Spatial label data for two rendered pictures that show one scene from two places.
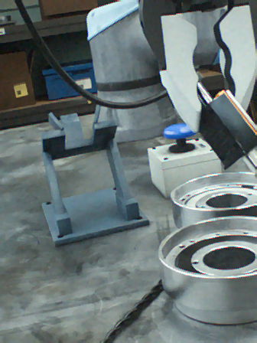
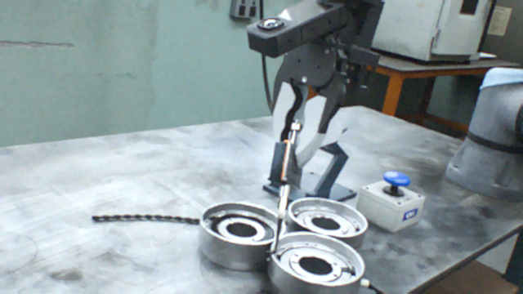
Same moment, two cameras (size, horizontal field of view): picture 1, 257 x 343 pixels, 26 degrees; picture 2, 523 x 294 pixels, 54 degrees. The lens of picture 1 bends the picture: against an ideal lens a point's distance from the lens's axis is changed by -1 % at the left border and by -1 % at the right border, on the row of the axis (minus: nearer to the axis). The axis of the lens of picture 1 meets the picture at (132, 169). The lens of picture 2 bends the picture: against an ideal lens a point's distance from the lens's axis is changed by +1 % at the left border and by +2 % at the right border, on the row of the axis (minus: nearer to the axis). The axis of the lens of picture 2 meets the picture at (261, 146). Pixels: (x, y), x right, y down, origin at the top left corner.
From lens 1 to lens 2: 0.52 m
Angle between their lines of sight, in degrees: 50
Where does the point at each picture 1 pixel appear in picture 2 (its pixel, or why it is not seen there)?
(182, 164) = (373, 198)
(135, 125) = (467, 175)
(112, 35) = (489, 95)
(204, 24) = not seen: outside the picture
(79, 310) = (198, 207)
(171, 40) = (281, 98)
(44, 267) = (237, 189)
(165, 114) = (507, 183)
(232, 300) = (200, 237)
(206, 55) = not seen: outside the picture
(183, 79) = (277, 122)
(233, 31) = (311, 110)
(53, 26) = not seen: outside the picture
